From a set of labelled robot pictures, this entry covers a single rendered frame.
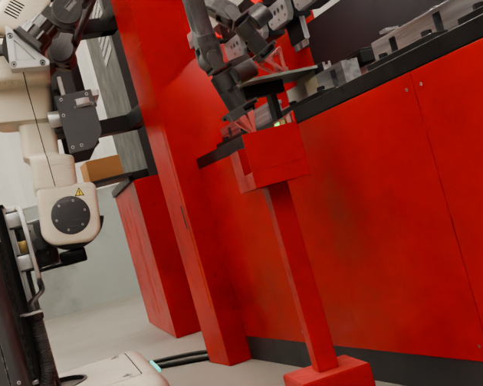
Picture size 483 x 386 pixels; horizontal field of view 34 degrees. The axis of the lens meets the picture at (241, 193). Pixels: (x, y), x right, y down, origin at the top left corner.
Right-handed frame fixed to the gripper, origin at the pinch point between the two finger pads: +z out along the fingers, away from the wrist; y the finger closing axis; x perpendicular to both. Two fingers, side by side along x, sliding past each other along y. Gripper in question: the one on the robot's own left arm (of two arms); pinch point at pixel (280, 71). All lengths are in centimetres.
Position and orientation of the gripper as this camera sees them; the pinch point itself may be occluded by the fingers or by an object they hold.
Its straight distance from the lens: 262.9
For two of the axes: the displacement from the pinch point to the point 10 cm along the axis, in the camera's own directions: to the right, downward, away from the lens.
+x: -6.6, 6.7, -3.5
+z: 6.6, 7.4, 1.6
